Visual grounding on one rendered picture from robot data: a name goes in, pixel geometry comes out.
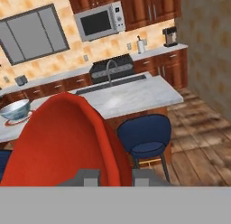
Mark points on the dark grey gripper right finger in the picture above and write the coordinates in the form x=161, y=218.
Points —
x=143, y=178

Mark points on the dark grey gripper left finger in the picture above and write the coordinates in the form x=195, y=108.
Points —
x=90, y=178

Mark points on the red bowl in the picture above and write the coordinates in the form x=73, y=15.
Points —
x=60, y=143

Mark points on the dark blue chair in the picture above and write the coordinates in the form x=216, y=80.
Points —
x=3, y=164
x=144, y=134

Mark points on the marble top kitchen island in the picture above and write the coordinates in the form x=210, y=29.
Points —
x=135, y=96

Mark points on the white plate with red rim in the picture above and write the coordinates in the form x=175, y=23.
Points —
x=12, y=123

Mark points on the dark wood base cupboards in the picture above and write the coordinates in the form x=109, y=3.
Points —
x=174, y=68
x=54, y=88

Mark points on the steel sink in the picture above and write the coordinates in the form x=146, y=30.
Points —
x=120, y=82

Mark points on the blue and white bowl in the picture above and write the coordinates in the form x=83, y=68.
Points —
x=15, y=110

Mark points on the grey curved tap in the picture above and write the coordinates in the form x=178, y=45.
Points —
x=109, y=71

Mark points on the black stove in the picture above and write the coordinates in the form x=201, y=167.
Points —
x=120, y=66

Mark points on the grey toaster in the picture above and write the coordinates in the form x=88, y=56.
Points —
x=21, y=80

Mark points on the white paper towel roll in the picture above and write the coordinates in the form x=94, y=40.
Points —
x=141, y=47

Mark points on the black coffee machine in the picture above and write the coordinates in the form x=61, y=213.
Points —
x=170, y=36

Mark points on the silver microwave oven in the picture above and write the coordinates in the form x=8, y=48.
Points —
x=96, y=23

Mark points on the grey framed window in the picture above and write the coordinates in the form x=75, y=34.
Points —
x=30, y=35

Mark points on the grey wall socket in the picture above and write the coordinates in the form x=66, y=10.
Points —
x=6, y=79
x=85, y=57
x=129, y=46

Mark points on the dark wood wall cupboards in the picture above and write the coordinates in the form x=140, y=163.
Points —
x=138, y=7

